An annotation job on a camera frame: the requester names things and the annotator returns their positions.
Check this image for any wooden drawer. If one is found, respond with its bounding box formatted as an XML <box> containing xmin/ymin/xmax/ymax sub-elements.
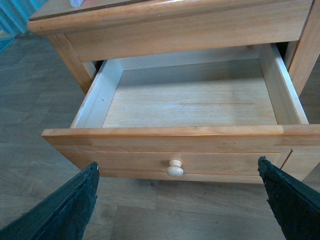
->
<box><xmin>42</xmin><ymin>43</ymin><xmax>320</xmax><ymax>183</ymax></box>

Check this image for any teal curtain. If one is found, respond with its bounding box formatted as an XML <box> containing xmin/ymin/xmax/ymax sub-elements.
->
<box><xmin>0</xmin><ymin>0</ymin><xmax>47</xmax><ymax>52</ymax></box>

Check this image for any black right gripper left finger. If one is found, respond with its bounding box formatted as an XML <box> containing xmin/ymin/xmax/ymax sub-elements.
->
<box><xmin>0</xmin><ymin>162</ymin><xmax>99</xmax><ymax>240</ymax></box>

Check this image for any pink marker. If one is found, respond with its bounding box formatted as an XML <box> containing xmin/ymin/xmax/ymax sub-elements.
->
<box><xmin>69</xmin><ymin>0</ymin><xmax>85</xmax><ymax>8</ymax></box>

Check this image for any wooden nightstand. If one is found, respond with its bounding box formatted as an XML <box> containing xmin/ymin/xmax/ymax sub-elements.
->
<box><xmin>28</xmin><ymin>0</ymin><xmax>320</xmax><ymax>94</ymax></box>

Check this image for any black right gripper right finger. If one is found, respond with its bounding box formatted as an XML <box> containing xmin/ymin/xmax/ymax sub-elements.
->
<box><xmin>258</xmin><ymin>156</ymin><xmax>320</xmax><ymax>240</ymax></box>

